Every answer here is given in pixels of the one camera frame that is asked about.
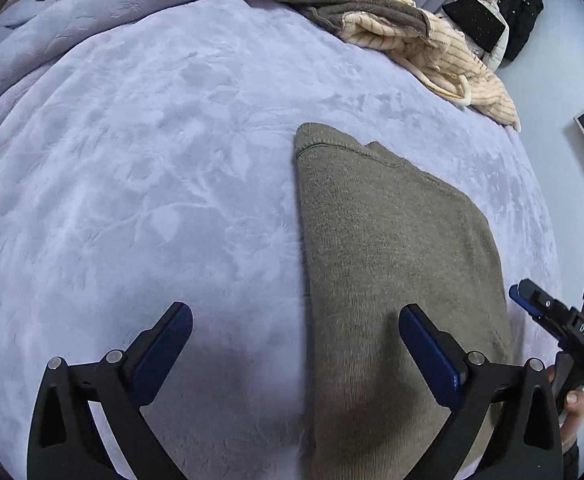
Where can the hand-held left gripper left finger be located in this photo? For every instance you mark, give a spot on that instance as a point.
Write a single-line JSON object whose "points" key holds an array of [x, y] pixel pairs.
{"points": [[164, 345]]}

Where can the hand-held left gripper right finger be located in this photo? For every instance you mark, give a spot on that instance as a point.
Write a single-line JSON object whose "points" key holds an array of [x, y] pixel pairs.
{"points": [[429, 355]]}

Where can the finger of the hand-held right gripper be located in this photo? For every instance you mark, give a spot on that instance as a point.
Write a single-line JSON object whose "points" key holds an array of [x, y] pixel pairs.
{"points": [[534, 302]]}

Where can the olive brown knit sweater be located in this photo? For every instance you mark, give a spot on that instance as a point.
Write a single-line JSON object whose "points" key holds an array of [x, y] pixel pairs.
{"points": [[386, 240]]}

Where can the person's right hand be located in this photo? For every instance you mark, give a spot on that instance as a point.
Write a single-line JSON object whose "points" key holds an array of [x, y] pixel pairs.
{"points": [[576, 412]]}

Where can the lavender plush blanket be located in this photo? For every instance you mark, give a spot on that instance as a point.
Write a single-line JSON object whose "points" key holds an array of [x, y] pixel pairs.
{"points": [[122, 185]]}

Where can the white padded garment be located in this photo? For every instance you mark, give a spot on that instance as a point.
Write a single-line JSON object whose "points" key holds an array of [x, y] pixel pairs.
{"points": [[496, 56]]}

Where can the cream striped fleece garment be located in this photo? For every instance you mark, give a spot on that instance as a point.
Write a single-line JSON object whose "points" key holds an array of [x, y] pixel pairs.
{"points": [[446, 45]]}

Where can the black sparkly fabric item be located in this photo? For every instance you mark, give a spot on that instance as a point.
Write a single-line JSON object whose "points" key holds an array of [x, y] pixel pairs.
{"points": [[476, 22]]}

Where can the black hanging garment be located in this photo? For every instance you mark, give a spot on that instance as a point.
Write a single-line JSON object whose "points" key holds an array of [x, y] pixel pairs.
{"points": [[521, 15]]}

